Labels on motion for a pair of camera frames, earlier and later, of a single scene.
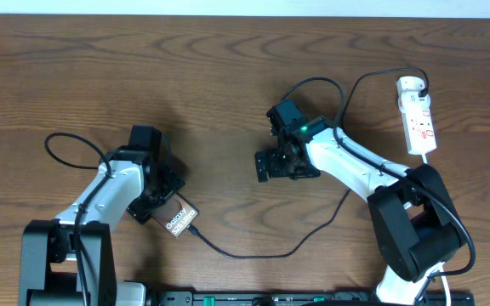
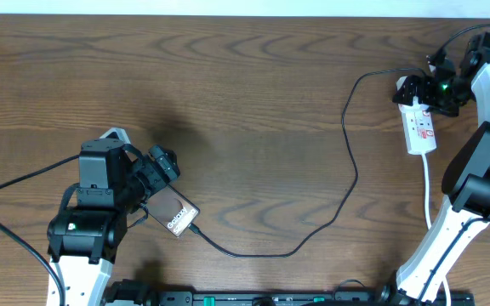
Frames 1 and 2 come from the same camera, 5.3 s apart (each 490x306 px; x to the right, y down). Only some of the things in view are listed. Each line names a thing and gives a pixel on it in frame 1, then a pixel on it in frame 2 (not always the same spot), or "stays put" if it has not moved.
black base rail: (308, 298) stays put
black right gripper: (273, 169) -> (411, 85)
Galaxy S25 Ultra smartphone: (176, 215) stays put
